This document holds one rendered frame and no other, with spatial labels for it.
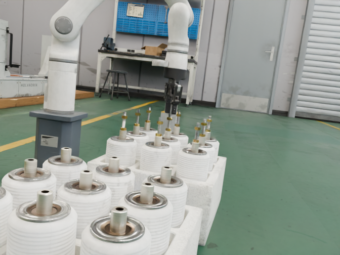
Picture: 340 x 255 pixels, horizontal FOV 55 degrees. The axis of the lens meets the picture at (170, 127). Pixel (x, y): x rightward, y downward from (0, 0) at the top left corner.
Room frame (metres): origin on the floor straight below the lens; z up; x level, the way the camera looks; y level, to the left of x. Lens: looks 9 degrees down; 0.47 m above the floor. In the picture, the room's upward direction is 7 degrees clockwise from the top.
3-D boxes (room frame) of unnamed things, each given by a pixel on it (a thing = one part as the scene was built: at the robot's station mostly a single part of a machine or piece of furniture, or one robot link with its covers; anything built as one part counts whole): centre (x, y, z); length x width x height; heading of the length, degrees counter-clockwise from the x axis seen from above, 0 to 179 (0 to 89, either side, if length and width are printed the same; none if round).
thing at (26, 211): (0.45, 0.17, 0.25); 0.08 x 0.08 x 0.01
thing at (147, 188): (0.53, 0.03, 0.26); 0.02 x 0.02 x 0.03
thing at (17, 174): (0.59, 0.25, 0.25); 0.08 x 0.08 x 0.01
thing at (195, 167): (0.95, -0.08, 0.16); 0.10 x 0.10 x 0.18
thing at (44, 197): (0.45, 0.17, 0.26); 0.02 x 0.02 x 0.03
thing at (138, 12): (6.00, 0.85, 1.54); 0.32 x 0.02 x 0.25; 82
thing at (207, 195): (1.10, 0.00, 0.09); 0.39 x 0.39 x 0.18; 76
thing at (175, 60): (1.09, 0.02, 0.52); 0.11 x 0.09 x 0.06; 106
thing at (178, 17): (1.09, 0.01, 0.62); 0.09 x 0.07 x 0.15; 164
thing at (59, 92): (1.11, 0.38, 0.39); 0.09 x 0.09 x 0.17; 82
